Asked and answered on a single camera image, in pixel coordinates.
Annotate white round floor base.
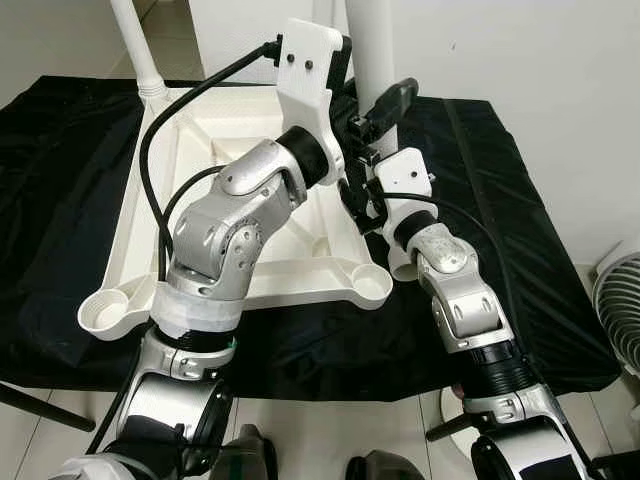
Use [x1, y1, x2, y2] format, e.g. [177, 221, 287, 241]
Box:
[438, 383, 483, 443]

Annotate dark grey robot foot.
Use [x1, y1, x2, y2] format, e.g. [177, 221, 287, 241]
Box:
[213, 424, 278, 480]
[343, 450, 413, 480]

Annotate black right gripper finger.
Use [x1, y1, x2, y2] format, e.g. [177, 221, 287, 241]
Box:
[337, 175, 369, 233]

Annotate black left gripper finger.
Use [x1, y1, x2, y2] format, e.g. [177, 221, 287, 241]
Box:
[358, 77, 420, 136]

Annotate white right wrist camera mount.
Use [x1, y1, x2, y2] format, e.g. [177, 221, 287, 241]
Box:
[367, 147, 434, 229]

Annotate white floor fan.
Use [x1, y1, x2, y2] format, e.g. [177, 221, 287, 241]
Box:
[590, 250, 640, 379]

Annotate black metal table leg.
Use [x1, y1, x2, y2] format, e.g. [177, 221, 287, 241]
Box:
[424, 413, 479, 443]
[0, 380, 98, 434]

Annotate dark grey robot left foot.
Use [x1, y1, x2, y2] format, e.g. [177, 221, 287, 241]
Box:
[213, 424, 278, 480]

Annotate white plastic table top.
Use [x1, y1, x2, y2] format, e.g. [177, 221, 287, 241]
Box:
[78, 84, 395, 343]

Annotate dark grey robot right foot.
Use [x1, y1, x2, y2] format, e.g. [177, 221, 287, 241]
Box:
[343, 450, 413, 480]

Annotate black tablecloth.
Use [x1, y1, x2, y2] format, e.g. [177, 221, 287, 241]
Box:
[0, 75, 622, 394]

